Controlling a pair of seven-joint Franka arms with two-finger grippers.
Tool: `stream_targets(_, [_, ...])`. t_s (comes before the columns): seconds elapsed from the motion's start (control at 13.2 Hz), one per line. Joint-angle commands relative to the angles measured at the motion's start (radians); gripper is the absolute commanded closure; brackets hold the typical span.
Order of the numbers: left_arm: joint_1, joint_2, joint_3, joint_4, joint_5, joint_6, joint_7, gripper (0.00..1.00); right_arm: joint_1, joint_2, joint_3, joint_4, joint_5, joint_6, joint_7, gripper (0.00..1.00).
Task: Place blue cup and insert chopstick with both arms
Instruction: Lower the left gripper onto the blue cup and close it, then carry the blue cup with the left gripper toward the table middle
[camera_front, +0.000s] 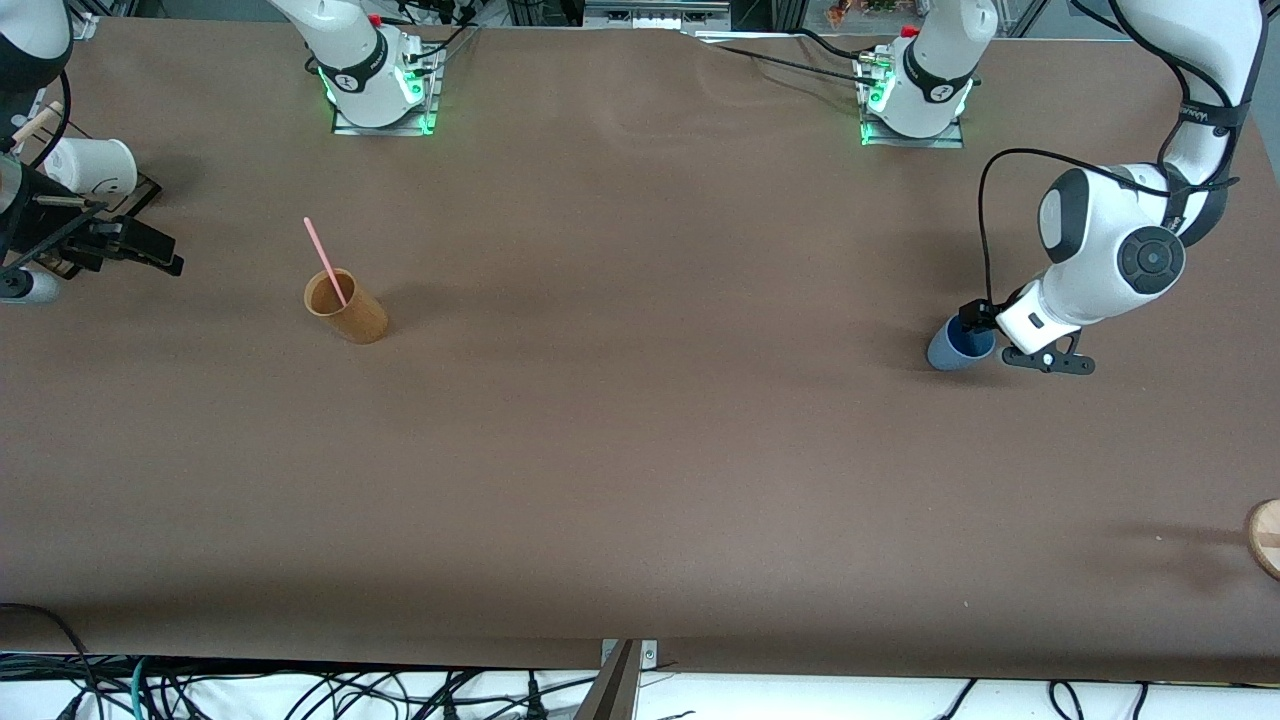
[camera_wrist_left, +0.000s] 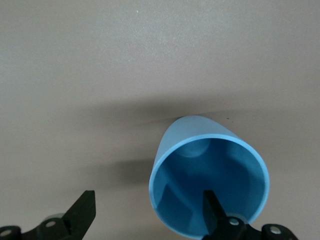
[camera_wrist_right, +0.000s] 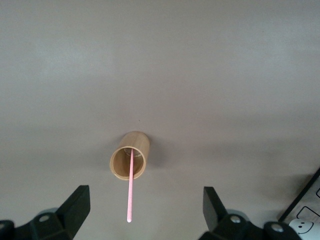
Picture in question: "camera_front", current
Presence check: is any round wooden disc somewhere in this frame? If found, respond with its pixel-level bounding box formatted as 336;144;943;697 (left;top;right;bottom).
1245;498;1280;582

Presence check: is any black looped floor cable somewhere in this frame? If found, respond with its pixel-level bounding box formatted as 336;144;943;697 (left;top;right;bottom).
0;602;99;720

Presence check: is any blue plastic cup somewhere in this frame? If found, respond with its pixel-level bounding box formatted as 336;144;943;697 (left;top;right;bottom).
926;312;999;373

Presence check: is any grey electronics box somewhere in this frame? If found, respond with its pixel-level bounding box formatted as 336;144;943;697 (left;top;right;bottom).
583;0;734;32

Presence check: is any pink straw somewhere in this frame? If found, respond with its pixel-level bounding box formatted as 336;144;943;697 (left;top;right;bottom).
303;216;349;307

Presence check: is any black cable bundle at base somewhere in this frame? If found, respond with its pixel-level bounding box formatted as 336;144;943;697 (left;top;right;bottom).
395;0;483;63

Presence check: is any black cable on table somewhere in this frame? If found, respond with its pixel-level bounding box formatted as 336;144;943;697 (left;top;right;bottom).
700;38;873;87
795;27;876;63

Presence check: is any brown support post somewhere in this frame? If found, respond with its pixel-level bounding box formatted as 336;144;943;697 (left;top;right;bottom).
574;640;642;720

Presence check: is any white paper cup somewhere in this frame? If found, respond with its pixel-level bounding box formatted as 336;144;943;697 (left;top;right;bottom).
44;137;138;198

